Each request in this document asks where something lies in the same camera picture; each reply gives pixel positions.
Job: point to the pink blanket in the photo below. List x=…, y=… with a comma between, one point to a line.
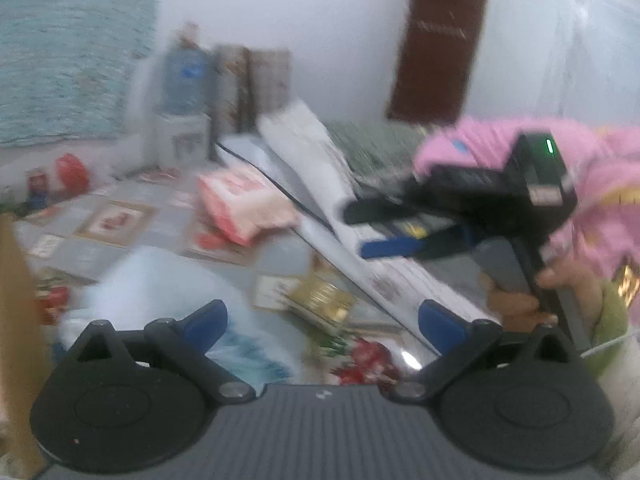
x=600, y=185

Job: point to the rolled floral mat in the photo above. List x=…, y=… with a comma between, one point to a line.
x=230, y=85

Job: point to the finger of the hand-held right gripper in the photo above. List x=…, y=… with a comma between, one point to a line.
x=410, y=249
x=385, y=210

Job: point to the red white wet wipes pack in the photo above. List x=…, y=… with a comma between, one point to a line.
x=240, y=200

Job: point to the green floral cloth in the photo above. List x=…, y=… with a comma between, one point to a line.
x=375, y=150

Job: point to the person's right hand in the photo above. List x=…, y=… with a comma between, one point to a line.
x=515, y=307

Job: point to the red plastic bag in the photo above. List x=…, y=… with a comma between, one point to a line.
x=72, y=175

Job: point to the brown cardboard box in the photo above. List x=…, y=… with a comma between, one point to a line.
x=20, y=360

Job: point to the rolled plaid mat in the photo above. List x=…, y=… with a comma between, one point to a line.
x=270, y=80

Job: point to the pomegranate print mat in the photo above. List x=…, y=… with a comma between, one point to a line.
x=115, y=220

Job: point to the teal floral cloth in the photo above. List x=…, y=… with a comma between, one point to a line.
x=65, y=50

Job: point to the rolled cream blanket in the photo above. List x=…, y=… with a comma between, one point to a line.
x=320, y=160

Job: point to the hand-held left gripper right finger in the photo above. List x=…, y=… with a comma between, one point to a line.
x=440, y=322

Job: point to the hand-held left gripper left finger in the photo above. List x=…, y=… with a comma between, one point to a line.
x=207, y=322

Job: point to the red carton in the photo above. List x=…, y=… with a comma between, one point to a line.
x=37, y=182

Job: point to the brown door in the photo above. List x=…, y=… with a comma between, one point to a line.
x=437, y=50

